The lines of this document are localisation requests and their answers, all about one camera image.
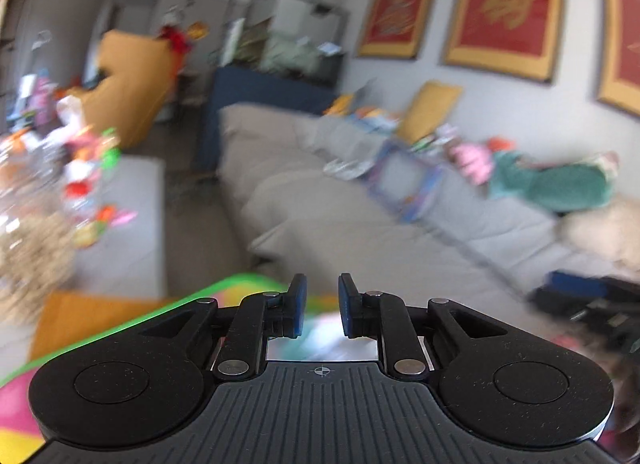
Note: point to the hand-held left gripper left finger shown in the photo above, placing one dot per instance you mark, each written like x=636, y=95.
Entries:
x=299, y=304

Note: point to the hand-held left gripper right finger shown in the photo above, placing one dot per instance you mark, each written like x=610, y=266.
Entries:
x=345, y=304

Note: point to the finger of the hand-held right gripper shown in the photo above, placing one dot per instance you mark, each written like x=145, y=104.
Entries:
x=555, y=305
x=575, y=284

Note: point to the cream plush cushion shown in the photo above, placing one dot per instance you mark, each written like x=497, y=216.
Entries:
x=600, y=234

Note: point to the teal blanket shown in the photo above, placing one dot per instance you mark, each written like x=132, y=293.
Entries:
x=550, y=186

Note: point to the grey sofa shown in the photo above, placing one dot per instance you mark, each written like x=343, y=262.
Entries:
x=320, y=204

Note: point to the white papers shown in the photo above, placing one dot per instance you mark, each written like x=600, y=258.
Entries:
x=347, y=168

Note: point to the blue windowed toy box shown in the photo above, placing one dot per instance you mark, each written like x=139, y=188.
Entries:
x=425, y=194

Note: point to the pink plush toy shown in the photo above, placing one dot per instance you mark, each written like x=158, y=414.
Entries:
x=472, y=163

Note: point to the pile of plush toys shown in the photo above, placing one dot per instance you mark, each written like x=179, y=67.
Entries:
x=370, y=111

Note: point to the orange board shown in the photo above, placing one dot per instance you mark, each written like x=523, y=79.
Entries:
x=90, y=321

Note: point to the yellow cushion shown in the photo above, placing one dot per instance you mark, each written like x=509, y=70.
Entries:
x=430, y=111

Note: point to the dark blue cabinet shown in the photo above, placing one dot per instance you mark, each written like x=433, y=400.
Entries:
x=260, y=93

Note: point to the green toy bottle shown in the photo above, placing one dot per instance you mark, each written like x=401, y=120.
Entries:
x=110, y=148

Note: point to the glass fish tank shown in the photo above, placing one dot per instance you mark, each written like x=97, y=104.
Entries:
x=285, y=53

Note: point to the yellow armchair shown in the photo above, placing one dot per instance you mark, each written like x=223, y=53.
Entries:
x=130, y=88

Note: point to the glass jar of nuts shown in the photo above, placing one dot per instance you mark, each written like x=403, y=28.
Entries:
x=30, y=244

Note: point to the orange lantern ornament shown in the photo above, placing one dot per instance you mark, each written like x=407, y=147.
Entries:
x=197, y=31

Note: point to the red hanging ornament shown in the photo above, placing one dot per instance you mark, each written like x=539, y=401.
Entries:
x=175, y=38

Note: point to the white plastic bag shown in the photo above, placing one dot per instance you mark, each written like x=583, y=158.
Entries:
x=70, y=107

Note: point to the colourful cartoon play mat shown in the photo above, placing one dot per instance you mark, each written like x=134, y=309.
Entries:
x=15, y=419

